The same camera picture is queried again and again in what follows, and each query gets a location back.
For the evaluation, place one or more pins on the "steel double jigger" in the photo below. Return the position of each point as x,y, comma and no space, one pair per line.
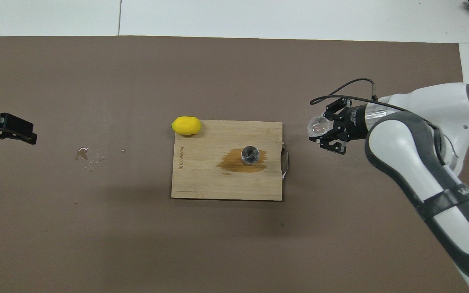
250,155

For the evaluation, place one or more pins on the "clear glass cup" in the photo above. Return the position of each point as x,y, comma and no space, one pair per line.
318,126

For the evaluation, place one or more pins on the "yellow lemon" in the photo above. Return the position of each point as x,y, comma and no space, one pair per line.
186,125

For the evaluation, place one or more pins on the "brown table mat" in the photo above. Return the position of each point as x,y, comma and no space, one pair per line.
136,244

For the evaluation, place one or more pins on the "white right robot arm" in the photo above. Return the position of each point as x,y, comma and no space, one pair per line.
409,154

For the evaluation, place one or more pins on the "clear water spill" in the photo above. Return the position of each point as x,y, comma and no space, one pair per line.
83,154

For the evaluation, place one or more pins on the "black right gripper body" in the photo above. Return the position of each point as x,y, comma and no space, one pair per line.
354,122

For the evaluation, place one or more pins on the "wooden cutting board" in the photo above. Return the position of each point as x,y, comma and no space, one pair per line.
206,179

